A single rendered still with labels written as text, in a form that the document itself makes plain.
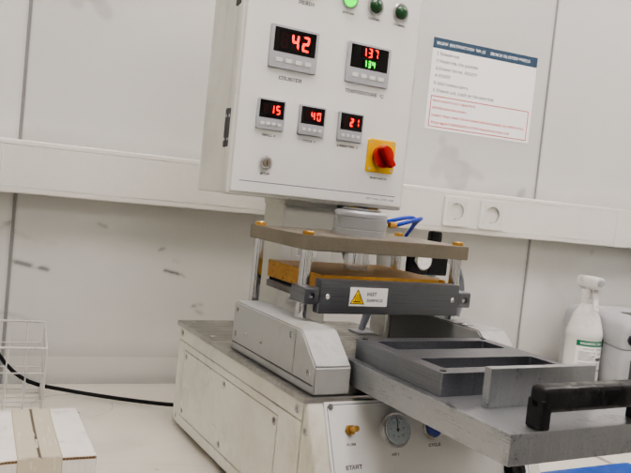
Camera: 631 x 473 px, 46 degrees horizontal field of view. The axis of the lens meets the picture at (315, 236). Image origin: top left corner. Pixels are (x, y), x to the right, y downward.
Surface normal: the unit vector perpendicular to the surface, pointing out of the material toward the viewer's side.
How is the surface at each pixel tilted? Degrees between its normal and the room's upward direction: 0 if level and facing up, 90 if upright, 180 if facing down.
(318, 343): 41
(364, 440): 65
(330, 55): 90
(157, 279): 90
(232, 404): 90
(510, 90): 90
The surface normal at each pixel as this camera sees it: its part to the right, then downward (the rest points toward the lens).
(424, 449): 0.48, -0.33
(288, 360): -0.87, -0.07
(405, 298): 0.48, 0.10
